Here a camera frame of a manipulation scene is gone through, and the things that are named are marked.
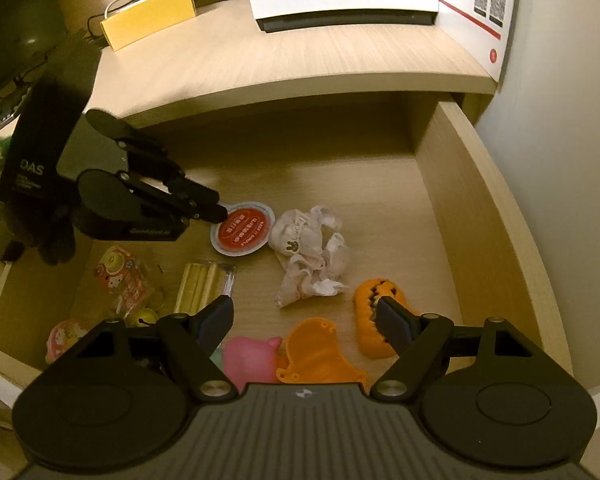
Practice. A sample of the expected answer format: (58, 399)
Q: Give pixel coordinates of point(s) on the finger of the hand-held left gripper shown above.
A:
(205, 210)
(165, 170)

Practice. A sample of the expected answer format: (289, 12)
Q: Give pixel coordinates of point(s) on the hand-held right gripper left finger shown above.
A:
(215, 322)

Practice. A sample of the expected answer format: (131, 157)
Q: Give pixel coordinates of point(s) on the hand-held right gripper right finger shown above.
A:
(392, 322)

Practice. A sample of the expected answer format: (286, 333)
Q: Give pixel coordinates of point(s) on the orange toothed toy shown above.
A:
(365, 310)

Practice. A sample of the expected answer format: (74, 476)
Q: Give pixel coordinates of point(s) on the yellow sticks packet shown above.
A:
(200, 285)

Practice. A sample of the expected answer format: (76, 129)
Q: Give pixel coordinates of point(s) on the red lid cup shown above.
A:
(242, 232)

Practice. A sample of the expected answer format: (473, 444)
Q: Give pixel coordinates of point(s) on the pink toy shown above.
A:
(250, 360)

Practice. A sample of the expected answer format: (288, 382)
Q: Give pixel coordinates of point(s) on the orange plastic piece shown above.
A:
(320, 355)

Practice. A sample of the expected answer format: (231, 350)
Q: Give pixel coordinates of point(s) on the white wrapper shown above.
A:
(300, 240)

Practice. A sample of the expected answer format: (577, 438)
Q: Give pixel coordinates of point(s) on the wooden drawer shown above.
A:
(380, 220)

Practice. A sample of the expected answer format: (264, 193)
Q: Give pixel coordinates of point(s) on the pink jelly cup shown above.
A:
(65, 337)

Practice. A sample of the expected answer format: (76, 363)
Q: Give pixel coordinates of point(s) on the person's left hand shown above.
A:
(50, 240)

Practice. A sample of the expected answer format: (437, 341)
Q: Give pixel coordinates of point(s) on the colourful snack packet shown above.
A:
(122, 280)

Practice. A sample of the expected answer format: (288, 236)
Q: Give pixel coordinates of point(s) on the yellow box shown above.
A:
(145, 17)

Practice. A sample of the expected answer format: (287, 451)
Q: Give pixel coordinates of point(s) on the wooden nightstand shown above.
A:
(280, 60)

